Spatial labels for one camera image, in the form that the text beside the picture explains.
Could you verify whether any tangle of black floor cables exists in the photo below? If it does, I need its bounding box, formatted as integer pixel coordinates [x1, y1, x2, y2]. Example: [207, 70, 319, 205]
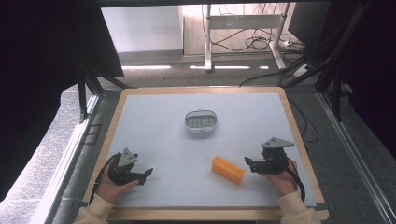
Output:
[209, 27, 331, 88]

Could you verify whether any black metal stand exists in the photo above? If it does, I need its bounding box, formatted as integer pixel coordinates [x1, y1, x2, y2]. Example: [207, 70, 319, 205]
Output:
[283, 0, 373, 123]
[62, 36, 130, 124]

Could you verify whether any white desk frame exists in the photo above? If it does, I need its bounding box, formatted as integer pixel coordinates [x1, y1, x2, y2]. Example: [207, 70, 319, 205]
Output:
[203, 3, 292, 73]

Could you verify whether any black curtain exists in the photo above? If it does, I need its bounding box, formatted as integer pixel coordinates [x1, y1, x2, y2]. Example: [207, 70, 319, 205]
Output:
[0, 0, 125, 203]
[323, 0, 396, 160]

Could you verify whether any person's left hand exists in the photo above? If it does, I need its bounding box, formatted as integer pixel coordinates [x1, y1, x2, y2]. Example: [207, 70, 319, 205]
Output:
[95, 159, 140, 205]

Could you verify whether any white power strip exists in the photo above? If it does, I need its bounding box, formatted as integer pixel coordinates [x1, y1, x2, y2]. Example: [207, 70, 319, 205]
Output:
[292, 63, 313, 78]

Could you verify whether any aluminium rail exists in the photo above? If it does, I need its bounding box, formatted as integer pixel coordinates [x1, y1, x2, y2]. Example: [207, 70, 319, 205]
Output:
[317, 91, 396, 224]
[29, 92, 102, 224]

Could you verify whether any orange soap bar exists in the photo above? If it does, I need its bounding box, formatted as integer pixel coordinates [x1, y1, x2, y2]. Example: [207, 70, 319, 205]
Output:
[211, 155, 246, 187]

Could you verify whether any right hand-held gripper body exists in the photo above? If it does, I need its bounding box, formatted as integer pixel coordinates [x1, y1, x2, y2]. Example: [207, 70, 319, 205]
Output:
[250, 136, 295, 175]

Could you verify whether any white wall panel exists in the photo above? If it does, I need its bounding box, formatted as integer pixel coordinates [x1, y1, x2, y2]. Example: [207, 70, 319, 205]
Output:
[100, 6, 184, 54]

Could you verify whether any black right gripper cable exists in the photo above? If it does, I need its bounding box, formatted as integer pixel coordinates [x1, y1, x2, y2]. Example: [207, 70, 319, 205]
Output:
[286, 157, 307, 203]

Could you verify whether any metal soap dish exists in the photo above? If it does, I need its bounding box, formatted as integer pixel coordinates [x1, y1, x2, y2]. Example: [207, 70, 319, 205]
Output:
[184, 108, 219, 134]

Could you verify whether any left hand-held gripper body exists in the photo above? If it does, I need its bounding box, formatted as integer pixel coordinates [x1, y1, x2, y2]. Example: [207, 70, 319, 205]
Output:
[106, 147, 148, 187]

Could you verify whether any person's right hand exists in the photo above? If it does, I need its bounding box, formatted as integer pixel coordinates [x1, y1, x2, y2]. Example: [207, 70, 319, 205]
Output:
[261, 160, 299, 197]

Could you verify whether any dark monitor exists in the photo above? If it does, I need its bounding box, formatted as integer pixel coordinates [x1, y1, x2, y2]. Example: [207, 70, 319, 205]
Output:
[287, 1, 332, 48]

